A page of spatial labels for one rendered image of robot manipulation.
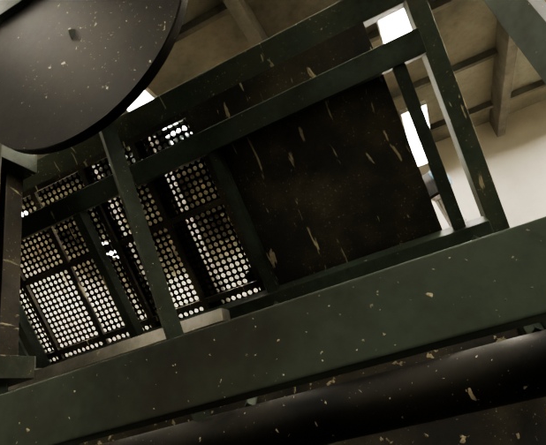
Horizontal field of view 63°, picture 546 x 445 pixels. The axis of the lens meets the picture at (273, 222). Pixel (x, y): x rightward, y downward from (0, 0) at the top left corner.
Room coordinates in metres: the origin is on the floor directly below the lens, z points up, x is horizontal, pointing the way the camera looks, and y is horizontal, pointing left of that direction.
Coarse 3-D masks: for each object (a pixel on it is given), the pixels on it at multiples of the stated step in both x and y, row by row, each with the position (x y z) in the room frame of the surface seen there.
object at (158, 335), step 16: (192, 320) 1.36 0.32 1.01; (208, 320) 1.34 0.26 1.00; (224, 320) 1.33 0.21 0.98; (144, 336) 1.42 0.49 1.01; (160, 336) 1.40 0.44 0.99; (96, 352) 1.48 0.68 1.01; (112, 352) 1.46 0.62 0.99; (48, 368) 1.55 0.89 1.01; (64, 368) 1.53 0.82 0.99; (16, 384) 1.60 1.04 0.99
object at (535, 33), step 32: (0, 0) 1.00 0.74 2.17; (32, 0) 0.97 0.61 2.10; (512, 0) 0.46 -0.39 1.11; (512, 32) 0.48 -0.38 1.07; (544, 32) 0.45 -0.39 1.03; (544, 64) 0.46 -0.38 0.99; (128, 192) 1.09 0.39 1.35; (160, 288) 1.18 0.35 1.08; (160, 320) 1.24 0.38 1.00; (0, 384) 1.30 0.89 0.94; (192, 416) 1.33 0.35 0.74
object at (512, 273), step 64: (448, 256) 0.46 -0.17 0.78; (512, 256) 0.44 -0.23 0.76; (256, 320) 0.53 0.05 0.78; (320, 320) 0.51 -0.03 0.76; (384, 320) 0.48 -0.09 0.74; (448, 320) 0.46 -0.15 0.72; (512, 320) 0.45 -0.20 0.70; (64, 384) 0.63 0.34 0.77; (128, 384) 0.59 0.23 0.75; (192, 384) 0.56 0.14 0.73; (256, 384) 0.54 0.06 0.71; (320, 384) 1.68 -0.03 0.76; (384, 384) 1.11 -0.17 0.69; (448, 384) 1.06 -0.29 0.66; (512, 384) 1.02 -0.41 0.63
